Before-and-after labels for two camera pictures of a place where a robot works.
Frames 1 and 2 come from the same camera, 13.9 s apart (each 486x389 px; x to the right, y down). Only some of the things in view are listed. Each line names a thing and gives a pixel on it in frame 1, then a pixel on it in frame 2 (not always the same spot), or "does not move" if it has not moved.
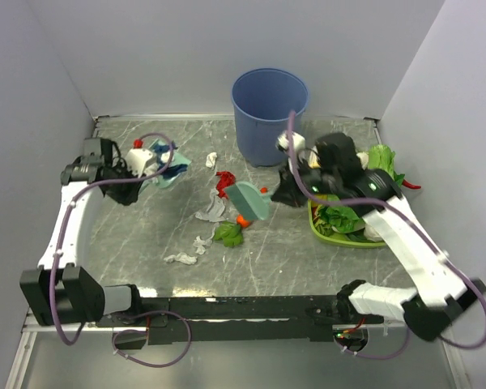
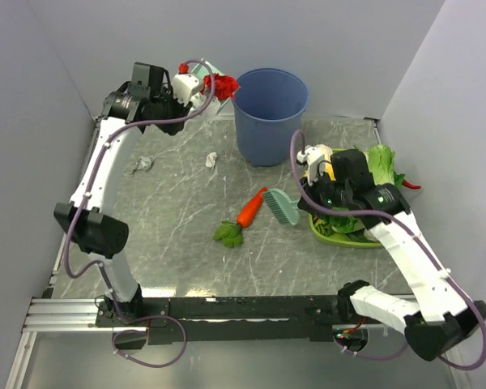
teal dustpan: [166, 151] → [203, 68]
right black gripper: [288, 190] → [311, 190]
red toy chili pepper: [409, 185] does not move
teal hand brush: [250, 203] → [286, 210]
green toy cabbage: [381, 156] does not move
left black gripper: [130, 195] → [182, 110]
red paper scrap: [225, 180] → [225, 86]
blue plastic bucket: [262, 100] does not move
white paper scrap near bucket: [211, 160] does not move
